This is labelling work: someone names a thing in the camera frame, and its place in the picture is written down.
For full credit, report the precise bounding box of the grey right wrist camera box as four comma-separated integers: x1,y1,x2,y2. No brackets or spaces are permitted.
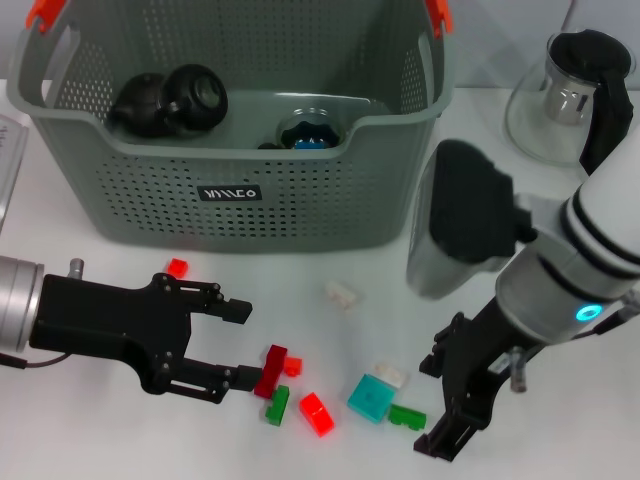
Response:
405,138,536,301

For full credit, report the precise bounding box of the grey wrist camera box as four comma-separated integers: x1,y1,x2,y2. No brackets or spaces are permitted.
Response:
405,138,536,301
0,112,29,236

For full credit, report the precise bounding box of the green toy brick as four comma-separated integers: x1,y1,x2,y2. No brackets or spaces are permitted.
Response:
387,403,428,431
264,384,292,427

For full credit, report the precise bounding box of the dark red long brick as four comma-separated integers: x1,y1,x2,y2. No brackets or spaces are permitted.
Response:
253,343,290,400

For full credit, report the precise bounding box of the glass teacup black sleeve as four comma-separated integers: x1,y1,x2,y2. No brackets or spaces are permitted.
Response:
159,63,230,139
257,107,346,151

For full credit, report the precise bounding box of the glass pitcher black handle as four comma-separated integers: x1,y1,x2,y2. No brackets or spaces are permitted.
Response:
504,29,636,176

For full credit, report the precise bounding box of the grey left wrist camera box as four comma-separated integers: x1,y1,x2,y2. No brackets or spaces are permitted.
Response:
0,112,29,236

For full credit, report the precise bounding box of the grey perforated storage basket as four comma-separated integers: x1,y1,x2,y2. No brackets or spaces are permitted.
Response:
7,0,456,254

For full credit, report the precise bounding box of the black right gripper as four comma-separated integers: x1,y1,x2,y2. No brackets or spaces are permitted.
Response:
413,297,546,461

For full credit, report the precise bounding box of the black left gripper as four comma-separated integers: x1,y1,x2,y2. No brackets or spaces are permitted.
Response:
28,272,265,404

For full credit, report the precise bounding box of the white toy plate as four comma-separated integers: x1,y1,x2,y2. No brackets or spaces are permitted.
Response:
373,360,409,389

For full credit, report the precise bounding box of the black clay teapot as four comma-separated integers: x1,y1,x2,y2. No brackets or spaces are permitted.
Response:
107,73,169,139

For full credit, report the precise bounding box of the white long toy brick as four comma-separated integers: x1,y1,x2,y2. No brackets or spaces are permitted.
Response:
323,280,362,311

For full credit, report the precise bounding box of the orange basket handle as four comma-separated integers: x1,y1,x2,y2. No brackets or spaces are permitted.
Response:
25,0,66,34
424,0,455,39

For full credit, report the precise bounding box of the orange red slope brick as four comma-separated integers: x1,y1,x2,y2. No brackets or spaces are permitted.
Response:
298,392,336,439

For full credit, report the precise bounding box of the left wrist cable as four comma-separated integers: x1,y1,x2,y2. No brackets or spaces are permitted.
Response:
0,352,71,371

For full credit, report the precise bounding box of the teal square toy plate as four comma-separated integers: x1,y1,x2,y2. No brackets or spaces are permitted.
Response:
347,373,396,424

